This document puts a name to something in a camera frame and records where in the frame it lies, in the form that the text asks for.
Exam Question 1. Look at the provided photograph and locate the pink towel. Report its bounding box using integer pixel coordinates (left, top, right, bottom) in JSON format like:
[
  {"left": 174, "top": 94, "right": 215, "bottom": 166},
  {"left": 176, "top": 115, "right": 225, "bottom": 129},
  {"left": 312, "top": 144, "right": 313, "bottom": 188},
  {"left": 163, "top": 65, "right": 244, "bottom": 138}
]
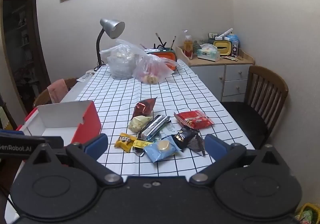
[{"left": 47, "top": 79, "right": 68, "bottom": 104}]

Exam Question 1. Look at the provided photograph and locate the white tube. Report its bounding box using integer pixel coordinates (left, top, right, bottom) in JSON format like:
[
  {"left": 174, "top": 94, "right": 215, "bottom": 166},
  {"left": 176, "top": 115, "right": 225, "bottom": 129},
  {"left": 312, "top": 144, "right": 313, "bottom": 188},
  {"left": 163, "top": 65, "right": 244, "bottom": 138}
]
[{"left": 215, "top": 28, "right": 234, "bottom": 40}]

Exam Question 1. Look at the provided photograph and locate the orange collapsible container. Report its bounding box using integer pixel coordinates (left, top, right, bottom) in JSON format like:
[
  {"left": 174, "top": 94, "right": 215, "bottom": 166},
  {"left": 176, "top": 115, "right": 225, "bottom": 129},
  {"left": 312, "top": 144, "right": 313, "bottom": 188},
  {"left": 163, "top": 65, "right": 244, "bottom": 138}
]
[{"left": 145, "top": 49, "right": 177, "bottom": 71}]

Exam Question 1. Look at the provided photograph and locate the grey desk lamp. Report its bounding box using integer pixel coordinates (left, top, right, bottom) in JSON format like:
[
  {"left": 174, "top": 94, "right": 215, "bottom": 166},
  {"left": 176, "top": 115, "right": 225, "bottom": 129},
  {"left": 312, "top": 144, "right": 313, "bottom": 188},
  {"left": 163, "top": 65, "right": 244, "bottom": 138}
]
[{"left": 94, "top": 18, "right": 125, "bottom": 70}]

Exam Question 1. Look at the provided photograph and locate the flat printed packet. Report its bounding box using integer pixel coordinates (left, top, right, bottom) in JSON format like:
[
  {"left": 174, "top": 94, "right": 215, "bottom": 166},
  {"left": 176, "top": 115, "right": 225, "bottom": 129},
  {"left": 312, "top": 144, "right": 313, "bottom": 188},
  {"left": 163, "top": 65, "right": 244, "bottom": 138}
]
[{"left": 76, "top": 69, "right": 97, "bottom": 82}]

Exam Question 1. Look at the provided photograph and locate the pale green snack packet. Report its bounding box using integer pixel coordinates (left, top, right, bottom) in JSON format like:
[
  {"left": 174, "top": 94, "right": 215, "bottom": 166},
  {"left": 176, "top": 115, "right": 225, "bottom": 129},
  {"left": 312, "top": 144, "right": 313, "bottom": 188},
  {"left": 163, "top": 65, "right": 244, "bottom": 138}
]
[{"left": 128, "top": 115, "right": 153, "bottom": 132}]

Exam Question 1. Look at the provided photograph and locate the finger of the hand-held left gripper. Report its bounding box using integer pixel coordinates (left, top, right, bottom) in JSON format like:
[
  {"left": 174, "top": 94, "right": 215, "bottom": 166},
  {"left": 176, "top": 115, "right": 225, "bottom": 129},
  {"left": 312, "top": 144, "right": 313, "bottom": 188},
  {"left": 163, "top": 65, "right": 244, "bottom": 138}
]
[
  {"left": 0, "top": 135, "right": 63, "bottom": 147},
  {"left": 0, "top": 129, "right": 25, "bottom": 136}
]

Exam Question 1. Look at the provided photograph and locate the wooden chair with black seat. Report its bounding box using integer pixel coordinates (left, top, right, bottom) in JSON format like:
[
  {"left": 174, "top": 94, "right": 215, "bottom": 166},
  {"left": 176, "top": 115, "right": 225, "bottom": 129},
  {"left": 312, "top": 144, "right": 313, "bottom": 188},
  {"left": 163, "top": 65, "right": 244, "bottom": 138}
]
[{"left": 220, "top": 65, "right": 289, "bottom": 149}]

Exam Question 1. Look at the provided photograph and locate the yellow snack packet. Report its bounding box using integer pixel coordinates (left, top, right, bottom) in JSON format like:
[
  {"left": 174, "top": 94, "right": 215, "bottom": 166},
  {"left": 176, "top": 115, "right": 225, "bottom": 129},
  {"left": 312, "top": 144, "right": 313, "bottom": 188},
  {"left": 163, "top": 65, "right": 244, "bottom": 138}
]
[{"left": 114, "top": 133, "right": 137, "bottom": 153}]

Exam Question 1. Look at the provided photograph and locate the yellow green bag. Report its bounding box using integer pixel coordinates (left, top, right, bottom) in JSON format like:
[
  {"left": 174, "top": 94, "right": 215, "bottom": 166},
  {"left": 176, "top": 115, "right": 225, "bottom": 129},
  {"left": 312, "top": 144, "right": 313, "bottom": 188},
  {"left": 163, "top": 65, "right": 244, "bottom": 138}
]
[{"left": 295, "top": 203, "right": 320, "bottom": 224}]

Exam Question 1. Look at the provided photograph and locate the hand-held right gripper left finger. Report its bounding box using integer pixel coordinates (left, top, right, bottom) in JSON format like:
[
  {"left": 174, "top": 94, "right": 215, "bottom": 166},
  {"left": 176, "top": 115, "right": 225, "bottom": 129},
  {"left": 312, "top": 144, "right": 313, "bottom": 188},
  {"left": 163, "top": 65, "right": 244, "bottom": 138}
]
[{"left": 24, "top": 133, "right": 124, "bottom": 186}]

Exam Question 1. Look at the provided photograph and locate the pink plastic bag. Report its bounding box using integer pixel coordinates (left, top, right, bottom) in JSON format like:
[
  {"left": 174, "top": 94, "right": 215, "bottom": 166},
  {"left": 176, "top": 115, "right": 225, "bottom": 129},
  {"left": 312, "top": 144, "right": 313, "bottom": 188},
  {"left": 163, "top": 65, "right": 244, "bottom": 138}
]
[{"left": 132, "top": 55, "right": 179, "bottom": 85}]

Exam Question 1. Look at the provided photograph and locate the wooden chair with towel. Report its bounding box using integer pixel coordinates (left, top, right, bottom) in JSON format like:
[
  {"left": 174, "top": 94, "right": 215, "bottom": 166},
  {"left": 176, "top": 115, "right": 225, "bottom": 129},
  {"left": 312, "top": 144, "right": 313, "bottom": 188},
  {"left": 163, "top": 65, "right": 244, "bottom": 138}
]
[{"left": 32, "top": 78, "right": 80, "bottom": 109}]

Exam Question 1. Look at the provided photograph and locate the dark brown snack packet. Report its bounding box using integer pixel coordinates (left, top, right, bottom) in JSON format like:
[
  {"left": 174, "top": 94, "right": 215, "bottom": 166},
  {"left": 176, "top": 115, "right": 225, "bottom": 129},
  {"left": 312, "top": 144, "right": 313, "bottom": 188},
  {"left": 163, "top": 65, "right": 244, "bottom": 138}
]
[{"left": 171, "top": 126, "right": 200, "bottom": 151}]

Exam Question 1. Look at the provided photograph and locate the red and white cardboard box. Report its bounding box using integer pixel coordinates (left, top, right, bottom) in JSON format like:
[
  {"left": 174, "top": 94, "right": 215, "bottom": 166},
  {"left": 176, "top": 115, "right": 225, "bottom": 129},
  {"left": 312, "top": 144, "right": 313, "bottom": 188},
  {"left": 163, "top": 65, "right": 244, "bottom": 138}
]
[{"left": 16, "top": 100, "right": 102, "bottom": 145}]

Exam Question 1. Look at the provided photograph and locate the white cabinet with wooden top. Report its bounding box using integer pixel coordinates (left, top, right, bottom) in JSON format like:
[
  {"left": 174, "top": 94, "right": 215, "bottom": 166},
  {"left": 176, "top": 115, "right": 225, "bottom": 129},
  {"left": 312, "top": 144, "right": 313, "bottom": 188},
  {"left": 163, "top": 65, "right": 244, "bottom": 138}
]
[{"left": 175, "top": 45, "right": 255, "bottom": 102}]

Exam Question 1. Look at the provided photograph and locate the yellow jelly sachet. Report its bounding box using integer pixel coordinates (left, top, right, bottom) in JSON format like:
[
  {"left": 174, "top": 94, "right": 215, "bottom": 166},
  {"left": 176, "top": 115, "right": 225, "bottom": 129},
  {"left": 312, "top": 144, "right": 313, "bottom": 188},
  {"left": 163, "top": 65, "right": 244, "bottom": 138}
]
[{"left": 132, "top": 140, "right": 153, "bottom": 150}]

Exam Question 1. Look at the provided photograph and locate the green white tissue pack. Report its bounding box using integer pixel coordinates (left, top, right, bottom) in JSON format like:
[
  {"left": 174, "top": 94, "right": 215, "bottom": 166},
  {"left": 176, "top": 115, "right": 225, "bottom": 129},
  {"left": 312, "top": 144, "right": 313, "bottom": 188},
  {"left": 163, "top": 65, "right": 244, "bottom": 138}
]
[{"left": 197, "top": 44, "right": 221, "bottom": 62}]

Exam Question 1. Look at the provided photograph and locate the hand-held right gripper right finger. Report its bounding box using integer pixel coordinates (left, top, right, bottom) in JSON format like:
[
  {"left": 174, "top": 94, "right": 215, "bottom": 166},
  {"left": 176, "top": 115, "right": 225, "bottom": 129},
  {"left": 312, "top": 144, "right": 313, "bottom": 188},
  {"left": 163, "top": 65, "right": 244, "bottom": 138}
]
[{"left": 189, "top": 134, "right": 288, "bottom": 186}]

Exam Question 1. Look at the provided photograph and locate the clear plastic bag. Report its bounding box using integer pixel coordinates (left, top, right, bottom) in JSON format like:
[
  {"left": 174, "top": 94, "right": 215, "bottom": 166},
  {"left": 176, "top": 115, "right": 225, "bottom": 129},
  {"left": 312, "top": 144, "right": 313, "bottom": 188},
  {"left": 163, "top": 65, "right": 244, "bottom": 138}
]
[{"left": 100, "top": 39, "right": 145, "bottom": 80}]

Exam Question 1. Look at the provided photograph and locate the dark translucent snack wrapper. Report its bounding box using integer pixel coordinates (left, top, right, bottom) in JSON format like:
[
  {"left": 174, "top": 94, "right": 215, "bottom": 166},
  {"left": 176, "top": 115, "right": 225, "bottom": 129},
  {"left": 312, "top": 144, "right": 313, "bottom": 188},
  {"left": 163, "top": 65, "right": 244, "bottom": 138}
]
[{"left": 186, "top": 136, "right": 206, "bottom": 156}]

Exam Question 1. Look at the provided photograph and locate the silver foil snack packet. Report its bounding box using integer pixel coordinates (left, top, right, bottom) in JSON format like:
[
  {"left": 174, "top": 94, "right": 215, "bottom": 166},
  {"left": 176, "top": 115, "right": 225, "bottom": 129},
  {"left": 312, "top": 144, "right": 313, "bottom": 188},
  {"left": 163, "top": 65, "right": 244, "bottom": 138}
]
[{"left": 140, "top": 115, "right": 171, "bottom": 139}]

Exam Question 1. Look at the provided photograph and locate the yellow tissue box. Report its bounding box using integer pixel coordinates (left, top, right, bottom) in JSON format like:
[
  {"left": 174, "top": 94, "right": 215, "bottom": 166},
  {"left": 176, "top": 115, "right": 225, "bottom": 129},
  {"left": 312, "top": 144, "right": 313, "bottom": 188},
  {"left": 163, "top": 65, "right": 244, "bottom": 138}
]
[{"left": 213, "top": 40, "right": 232, "bottom": 55}]

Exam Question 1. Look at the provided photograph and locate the dark red foil snack packet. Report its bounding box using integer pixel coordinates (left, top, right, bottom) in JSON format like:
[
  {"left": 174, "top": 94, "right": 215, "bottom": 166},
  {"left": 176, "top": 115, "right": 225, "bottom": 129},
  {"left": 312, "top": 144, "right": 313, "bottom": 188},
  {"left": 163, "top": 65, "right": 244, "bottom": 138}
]
[{"left": 132, "top": 97, "right": 157, "bottom": 118}]

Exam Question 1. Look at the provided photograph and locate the bottle with orange liquid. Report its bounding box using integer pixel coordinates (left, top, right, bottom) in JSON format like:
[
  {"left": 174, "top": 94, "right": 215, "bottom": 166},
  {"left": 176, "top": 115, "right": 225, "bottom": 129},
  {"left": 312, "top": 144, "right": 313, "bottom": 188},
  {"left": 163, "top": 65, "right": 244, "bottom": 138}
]
[{"left": 184, "top": 30, "right": 193, "bottom": 60}]

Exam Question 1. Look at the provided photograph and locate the blue biscuit snack packet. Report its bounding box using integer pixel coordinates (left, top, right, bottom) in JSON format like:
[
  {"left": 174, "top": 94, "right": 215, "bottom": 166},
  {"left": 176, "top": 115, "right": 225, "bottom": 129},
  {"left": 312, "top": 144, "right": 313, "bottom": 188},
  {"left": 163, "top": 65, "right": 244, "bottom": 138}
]
[{"left": 144, "top": 136, "right": 181, "bottom": 163}]

